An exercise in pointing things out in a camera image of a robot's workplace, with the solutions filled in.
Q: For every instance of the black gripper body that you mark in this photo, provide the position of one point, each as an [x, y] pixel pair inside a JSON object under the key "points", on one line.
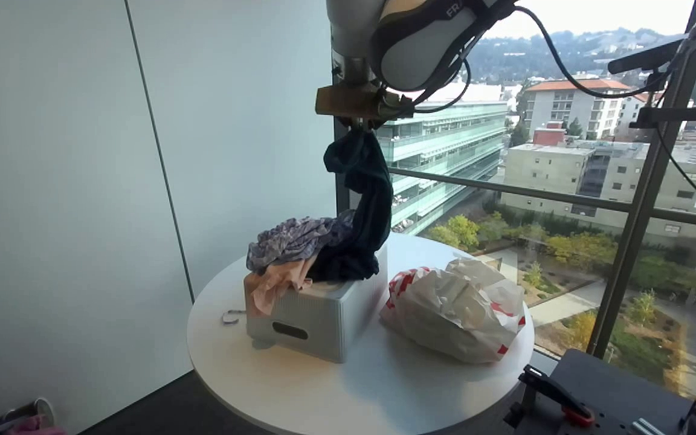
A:
{"points": [[363, 127]]}

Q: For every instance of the navy blue cloth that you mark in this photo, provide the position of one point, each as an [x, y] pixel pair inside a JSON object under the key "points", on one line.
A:
{"points": [[362, 217]]}

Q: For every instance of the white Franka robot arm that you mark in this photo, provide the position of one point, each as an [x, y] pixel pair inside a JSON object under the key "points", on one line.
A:
{"points": [[421, 37]]}

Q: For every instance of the white plastic basket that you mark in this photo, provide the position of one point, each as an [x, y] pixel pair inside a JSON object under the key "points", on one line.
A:
{"points": [[324, 318]]}

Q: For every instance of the white red plastic bag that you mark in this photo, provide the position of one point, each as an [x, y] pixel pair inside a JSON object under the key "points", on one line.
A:
{"points": [[453, 309]]}

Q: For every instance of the purple patterned cloth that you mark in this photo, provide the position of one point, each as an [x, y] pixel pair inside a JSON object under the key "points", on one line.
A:
{"points": [[295, 237]]}

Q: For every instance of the pink cloth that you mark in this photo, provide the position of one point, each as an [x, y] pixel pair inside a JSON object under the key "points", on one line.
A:
{"points": [[277, 285]]}

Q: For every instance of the black flat box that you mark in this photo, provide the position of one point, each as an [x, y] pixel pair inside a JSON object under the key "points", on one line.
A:
{"points": [[621, 394]]}

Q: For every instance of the magenta pink object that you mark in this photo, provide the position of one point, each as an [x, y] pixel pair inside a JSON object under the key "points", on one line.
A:
{"points": [[38, 419]]}

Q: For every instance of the yellow-green wrist camera block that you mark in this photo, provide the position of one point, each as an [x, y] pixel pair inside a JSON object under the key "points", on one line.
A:
{"points": [[351, 103]]}

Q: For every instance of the dark horizontal window rail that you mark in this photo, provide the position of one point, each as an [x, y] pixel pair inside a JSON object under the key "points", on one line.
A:
{"points": [[606, 202]]}

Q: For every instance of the black camera tripod stand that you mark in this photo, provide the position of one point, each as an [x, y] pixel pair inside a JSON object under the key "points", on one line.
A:
{"points": [[646, 185]]}

